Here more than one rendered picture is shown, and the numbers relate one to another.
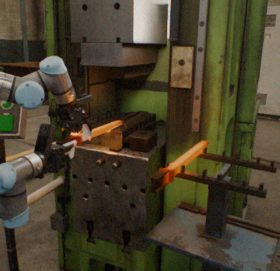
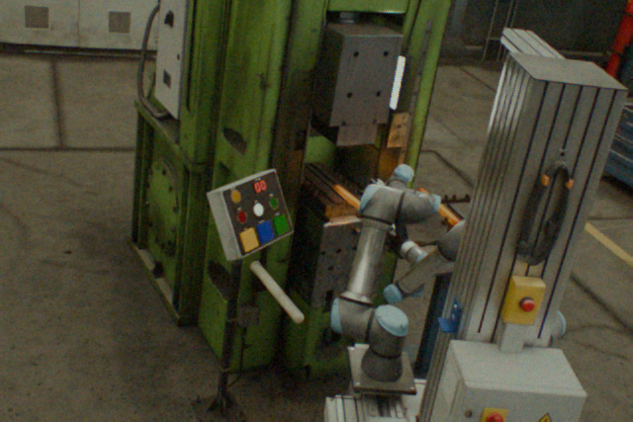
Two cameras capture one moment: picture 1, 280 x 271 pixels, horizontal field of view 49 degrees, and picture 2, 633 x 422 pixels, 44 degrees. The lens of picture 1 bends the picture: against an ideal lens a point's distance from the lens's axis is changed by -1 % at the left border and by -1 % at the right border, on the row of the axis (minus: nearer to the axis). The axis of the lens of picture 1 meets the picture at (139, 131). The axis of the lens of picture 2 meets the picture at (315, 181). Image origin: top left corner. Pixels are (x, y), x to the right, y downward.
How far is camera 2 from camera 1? 3.18 m
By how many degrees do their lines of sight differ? 53
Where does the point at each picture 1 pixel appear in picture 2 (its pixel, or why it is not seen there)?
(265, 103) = (130, 30)
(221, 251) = not seen: hidden behind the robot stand
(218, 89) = (417, 142)
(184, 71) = (400, 133)
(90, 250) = (323, 319)
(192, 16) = (409, 88)
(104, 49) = (360, 129)
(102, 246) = not seen: hidden behind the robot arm
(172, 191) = not seen: hidden behind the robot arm
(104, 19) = (366, 105)
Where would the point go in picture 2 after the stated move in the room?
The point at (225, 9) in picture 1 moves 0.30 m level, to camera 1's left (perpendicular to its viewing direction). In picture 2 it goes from (430, 82) to (397, 92)
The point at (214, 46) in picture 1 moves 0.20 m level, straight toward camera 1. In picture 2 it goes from (419, 110) to (450, 125)
